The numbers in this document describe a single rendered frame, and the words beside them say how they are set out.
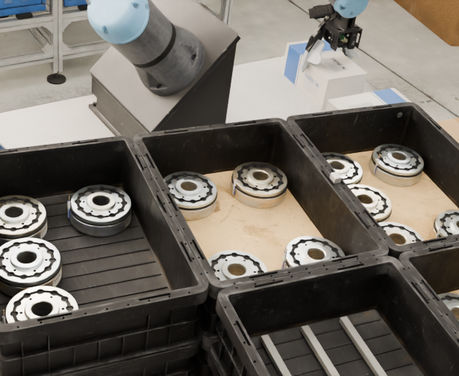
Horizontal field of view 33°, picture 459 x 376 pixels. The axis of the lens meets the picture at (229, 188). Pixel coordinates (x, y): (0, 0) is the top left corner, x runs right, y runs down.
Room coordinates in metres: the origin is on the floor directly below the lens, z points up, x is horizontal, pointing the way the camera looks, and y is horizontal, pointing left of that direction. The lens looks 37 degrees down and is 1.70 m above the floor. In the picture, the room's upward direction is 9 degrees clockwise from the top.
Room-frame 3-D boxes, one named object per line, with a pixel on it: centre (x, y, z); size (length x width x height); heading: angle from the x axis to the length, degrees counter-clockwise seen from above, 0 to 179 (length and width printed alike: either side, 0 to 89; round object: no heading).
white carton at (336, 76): (1.84, -0.20, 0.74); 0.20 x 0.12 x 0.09; 33
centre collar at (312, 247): (0.98, -0.16, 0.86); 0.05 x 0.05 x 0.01
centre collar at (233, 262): (0.91, -0.03, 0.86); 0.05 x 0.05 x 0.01
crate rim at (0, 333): (0.90, 0.23, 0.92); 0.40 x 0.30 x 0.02; 28
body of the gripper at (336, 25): (1.82, -0.21, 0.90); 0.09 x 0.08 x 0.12; 33
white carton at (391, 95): (1.63, -0.31, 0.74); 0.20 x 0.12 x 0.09; 123
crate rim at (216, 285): (1.04, -0.04, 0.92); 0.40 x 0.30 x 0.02; 28
